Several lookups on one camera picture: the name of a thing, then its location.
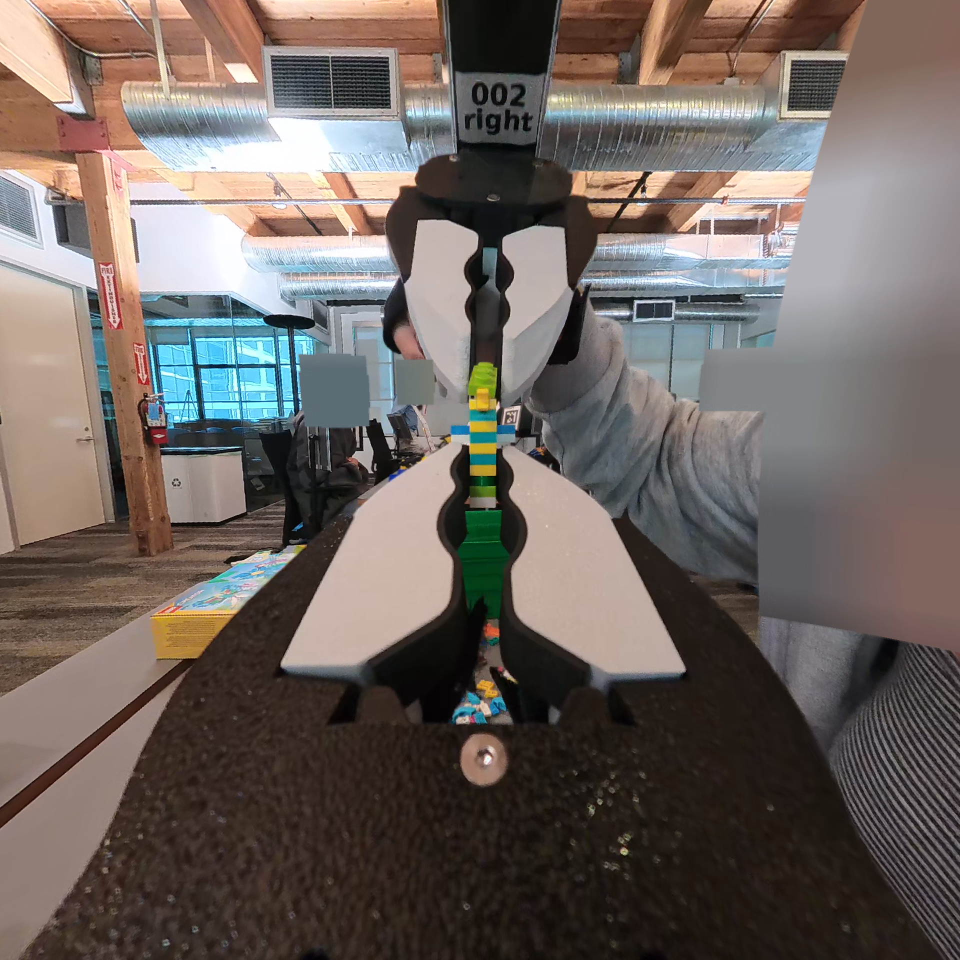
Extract white recycling cabinet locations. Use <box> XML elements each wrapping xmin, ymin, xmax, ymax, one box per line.
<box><xmin>159</xmin><ymin>446</ymin><xmax>249</xmax><ymax>526</ymax></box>

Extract large window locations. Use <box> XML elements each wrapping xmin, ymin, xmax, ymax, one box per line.
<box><xmin>146</xmin><ymin>322</ymin><xmax>320</xmax><ymax>425</ymax></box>

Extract red fire extinguisher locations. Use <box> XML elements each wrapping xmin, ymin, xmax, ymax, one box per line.
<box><xmin>137</xmin><ymin>391</ymin><xmax>170</xmax><ymax>447</ymax></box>

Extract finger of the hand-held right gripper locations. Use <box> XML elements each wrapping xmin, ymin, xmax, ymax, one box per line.
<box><xmin>495</xmin><ymin>222</ymin><xmax>573</xmax><ymax>406</ymax></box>
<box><xmin>405</xmin><ymin>219</ymin><xmax>481</xmax><ymax>402</ymax></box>

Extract large silver air duct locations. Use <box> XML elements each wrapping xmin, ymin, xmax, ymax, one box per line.
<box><xmin>120</xmin><ymin>78</ymin><xmax>819</xmax><ymax>174</ymax></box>

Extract scattered loose toy bricks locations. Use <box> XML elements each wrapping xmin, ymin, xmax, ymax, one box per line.
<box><xmin>450</xmin><ymin>618</ymin><xmax>519</xmax><ymax>726</ymax></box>

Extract yellow toy box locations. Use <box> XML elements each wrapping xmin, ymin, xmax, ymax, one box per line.
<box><xmin>150</xmin><ymin>549</ymin><xmax>309</xmax><ymax>661</ymax></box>

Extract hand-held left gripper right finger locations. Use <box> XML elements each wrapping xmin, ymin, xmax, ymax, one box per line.
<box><xmin>498</xmin><ymin>447</ymin><xmax>687</xmax><ymax>685</ymax></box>

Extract wooden post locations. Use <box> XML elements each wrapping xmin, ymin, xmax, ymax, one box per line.
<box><xmin>75</xmin><ymin>150</ymin><xmax>175</xmax><ymax>558</ymax></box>

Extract person's grey hoodie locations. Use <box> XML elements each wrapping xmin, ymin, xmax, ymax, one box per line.
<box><xmin>757</xmin><ymin>615</ymin><xmax>901</xmax><ymax>751</ymax></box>

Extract striped toy brick tower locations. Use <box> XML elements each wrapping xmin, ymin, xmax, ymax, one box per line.
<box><xmin>450</xmin><ymin>390</ymin><xmax>520</xmax><ymax>511</ymax></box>

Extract white door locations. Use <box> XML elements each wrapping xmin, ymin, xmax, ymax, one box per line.
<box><xmin>0</xmin><ymin>258</ymin><xmax>114</xmax><ymax>549</ymax></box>

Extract black floor lamp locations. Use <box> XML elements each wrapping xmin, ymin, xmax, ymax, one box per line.
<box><xmin>262</xmin><ymin>313</ymin><xmax>316</xmax><ymax>421</ymax></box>

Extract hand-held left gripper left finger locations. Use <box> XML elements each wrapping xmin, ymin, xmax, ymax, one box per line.
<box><xmin>279</xmin><ymin>444</ymin><xmax>463</xmax><ymax>685</ymax></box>

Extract green plastic storage bin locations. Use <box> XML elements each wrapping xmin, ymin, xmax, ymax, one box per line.
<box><xmin>456</xmin><ymin>510</ymin><xmax>505</xmax><ymax>620</ymax></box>

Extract white wall vent grille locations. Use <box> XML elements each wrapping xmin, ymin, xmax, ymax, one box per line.
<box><xmin>0</xmin><ymin>171</ymin><xmax>45</xmax><ymax>245</ymax></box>

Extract person's right forearm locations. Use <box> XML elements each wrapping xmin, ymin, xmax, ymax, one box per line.
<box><xmin>525</xmin><ymin>315</ymin><xmax>766</xmax><ymax>586</ymax></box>

